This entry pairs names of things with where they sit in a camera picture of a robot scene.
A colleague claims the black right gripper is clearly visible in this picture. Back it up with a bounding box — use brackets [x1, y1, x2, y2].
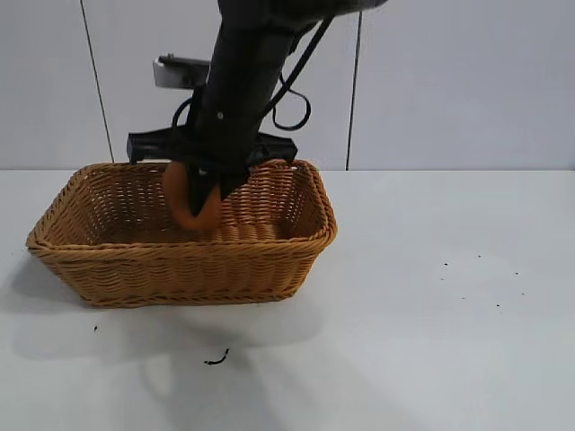
[126, 85, 299, 216]

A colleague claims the squashed orange foam fruit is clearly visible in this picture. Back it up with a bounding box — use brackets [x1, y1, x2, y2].
[162, 158, 223, 232]

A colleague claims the woven wicker rectangular basket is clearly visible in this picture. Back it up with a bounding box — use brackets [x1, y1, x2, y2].
[25, 157, 340, 309]

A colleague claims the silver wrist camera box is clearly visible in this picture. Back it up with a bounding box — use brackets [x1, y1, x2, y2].
[152, 55, 212, 90]

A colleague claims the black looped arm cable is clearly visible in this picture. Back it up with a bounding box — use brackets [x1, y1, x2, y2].
[172, 12, 337, 132]

